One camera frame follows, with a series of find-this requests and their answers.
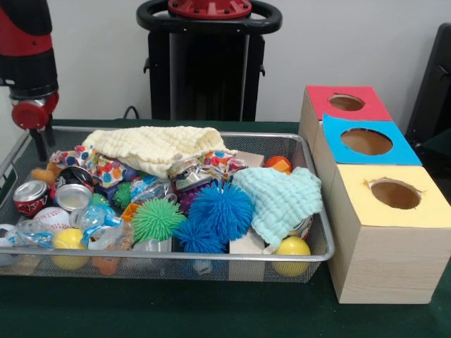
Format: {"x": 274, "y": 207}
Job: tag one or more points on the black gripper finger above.
{"x": 39, "y": 144}
{"x": 50, "y": 135}

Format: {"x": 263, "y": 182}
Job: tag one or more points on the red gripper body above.
{"x": 30, "y": 114}

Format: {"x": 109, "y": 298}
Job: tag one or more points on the brown plush toy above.
{"x": 44, "y": 174}

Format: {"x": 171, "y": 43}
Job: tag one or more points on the cream waffle cloth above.
{"x": 151, "y": 144}

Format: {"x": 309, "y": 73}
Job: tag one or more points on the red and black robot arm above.
{"x": 28, "y": 53}

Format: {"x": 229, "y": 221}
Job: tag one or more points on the red robot base flange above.
{"x": 211, "y": 8}

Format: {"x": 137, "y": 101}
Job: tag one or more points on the silver mesh bin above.
{"x": 148, "y": 271}

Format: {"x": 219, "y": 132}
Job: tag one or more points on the wooden box with three holes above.
{"x": 387, "y": 264}

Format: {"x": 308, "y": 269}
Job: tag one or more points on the red cola can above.
{"x": 31, "y": 199}

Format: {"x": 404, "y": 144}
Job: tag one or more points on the silver drink can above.
{"x": 74, "y": 197}

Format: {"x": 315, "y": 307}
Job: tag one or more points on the white baseball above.
{"x": 53, "y": 217}

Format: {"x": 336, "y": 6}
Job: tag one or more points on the yellow plastic ball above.
{"x": 292, "y": 248}
{"x": 68, "y": 239}

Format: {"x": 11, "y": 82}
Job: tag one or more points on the green spiky ball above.
{"x": 158, "y": 221}

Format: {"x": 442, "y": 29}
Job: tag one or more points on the small blue spiky ball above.
{"x": 197, "y": 237}

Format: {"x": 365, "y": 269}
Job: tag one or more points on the large blue spiky ball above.
{"x": 221, "y": 210}

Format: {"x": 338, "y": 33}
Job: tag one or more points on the dark green table cloth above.
{"x": 176, "y": 310}
{"x": 440, "y": 142}

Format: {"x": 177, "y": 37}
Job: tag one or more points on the mint waffle cloth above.
{"x": 282, "y": 199}

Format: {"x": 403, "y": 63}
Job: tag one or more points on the black upright panel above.
{"x": 433, "y": 88}

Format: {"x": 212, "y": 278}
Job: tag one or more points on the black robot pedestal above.
{"x": 208, "y": 70}

